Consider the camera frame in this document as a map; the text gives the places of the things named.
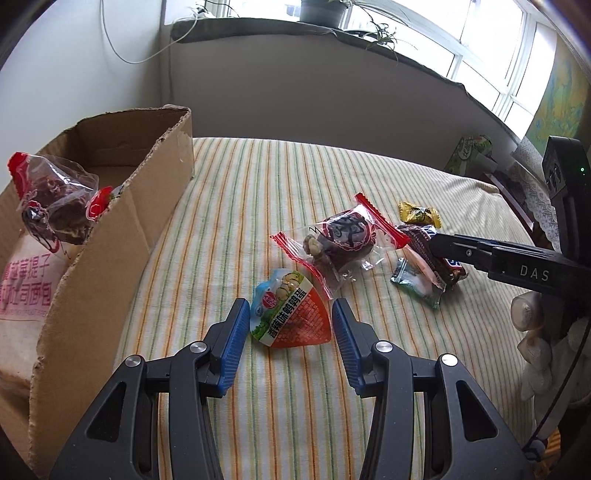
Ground brown cardboard box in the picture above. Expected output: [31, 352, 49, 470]
[0, 105, 195, 462]

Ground green paper bag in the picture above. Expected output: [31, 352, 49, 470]
[445, 134, 495, 174]

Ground white window frame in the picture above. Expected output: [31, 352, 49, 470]
[203, 0, 555, 134]

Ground teal clear snack packet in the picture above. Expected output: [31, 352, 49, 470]
[390, 257, 446, 309]

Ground person's right hand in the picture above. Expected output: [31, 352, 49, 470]
[510, 293, 591, 402]

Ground clear bread packet pink print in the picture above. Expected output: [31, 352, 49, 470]
[0, 231, 70, 402]

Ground white lace cloth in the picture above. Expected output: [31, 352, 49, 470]
[508, 138, 565, 247]

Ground dark wooden furniture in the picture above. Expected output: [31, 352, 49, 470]
[480, 161, 546, 232]

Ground white cable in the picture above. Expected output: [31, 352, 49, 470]
[99, 0, 204, 65]

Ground striped bed sheet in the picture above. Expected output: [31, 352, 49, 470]
[111, 136, 559, 480]

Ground square cake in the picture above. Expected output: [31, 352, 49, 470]
[7, 152, 125, 252]

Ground round cake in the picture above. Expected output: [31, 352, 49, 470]
[269, 193, 411, 301]

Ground potted plant grey pot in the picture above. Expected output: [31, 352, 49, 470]
[299, 0, 352, 26]

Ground red egg snack packet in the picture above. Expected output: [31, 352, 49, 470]
[249, 269, 333, 347]

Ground yellow candy packet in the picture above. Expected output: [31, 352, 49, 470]
[398, 200, 443, 229]

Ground yellow-green wall poster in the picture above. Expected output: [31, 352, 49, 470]
[524, 39, 591, 148]

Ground brown chocolate bar blue lettering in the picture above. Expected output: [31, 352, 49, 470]
[396, 224, 468, 289]

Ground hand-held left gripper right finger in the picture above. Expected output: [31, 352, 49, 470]
[331, 298, 536, 480]

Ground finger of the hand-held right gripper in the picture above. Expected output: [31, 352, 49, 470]
[429, 241, 492, 276]
[433, 233, 557, 254]

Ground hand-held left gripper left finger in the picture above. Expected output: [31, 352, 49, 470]
[48, 298, 250, 480]

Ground spider plant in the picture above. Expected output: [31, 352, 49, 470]
[351, 17, 416, 57]

